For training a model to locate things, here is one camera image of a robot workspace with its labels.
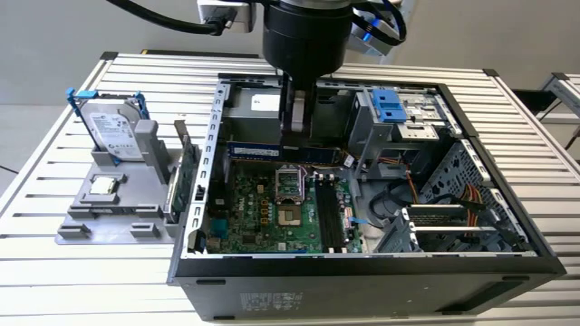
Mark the black RAM slot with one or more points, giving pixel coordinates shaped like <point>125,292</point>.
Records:
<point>328,214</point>
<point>323,214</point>
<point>335,214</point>

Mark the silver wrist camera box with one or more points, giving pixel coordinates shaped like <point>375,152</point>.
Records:
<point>247,13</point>

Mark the blue RAM stick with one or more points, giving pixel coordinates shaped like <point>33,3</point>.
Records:
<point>253,151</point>

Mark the silver camera with blue light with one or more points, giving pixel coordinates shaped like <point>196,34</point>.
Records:
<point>380,47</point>

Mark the CPU socket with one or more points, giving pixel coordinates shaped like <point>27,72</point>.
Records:
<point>289,217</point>

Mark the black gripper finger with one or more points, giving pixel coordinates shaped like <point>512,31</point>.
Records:
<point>285,112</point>

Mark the green motherboard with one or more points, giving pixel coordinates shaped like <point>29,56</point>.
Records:
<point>308,237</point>

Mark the grey parts rack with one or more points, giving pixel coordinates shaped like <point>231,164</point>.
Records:
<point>136,193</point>

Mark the silver drive cage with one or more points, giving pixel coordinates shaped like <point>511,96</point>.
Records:
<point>416,132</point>

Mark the aluminium frame table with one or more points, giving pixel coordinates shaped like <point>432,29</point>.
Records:
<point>559,83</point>

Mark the silver CPU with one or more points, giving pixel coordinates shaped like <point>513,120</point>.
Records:
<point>103,185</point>

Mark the black bar with yellow end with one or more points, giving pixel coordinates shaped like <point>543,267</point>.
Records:
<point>204,53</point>

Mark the black open PC case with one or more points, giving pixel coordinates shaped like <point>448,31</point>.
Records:
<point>317,292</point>

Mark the green graphics card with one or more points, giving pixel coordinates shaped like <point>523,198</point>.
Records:
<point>181,183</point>

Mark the blue drive bay latch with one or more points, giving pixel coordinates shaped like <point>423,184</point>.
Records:
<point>387,105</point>

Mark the hard disk in blue carrier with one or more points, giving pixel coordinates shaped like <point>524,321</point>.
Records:
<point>108,129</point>

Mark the perforated metal disk bay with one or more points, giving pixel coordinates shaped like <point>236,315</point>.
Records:
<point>453,229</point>

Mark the grey power supply unit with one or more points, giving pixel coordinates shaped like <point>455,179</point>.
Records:
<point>253,129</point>

